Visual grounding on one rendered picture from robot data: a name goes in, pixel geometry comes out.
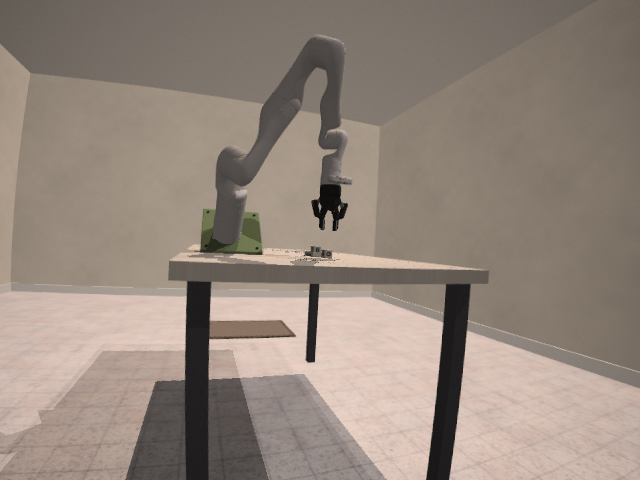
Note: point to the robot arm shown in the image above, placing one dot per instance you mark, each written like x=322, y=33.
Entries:
x=235, y=166

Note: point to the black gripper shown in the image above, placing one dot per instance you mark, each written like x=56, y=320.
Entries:
x=329, y=200

